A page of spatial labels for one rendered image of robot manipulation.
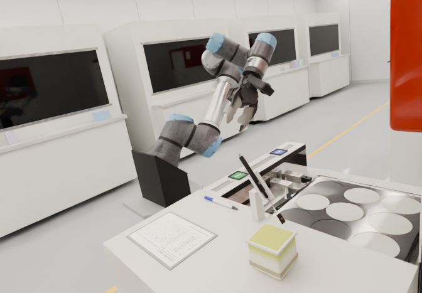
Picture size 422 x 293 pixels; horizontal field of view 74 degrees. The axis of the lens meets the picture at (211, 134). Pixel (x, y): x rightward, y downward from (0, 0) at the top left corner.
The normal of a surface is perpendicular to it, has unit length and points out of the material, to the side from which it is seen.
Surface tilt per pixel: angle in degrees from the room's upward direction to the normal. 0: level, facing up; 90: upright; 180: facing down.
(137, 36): 90
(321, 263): 0
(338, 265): 0
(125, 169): 90
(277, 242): 0
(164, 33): 90
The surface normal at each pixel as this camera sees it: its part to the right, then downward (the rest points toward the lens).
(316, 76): -0.72, 0.29
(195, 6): 0.68, 0.08
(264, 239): -0.16, -0.95
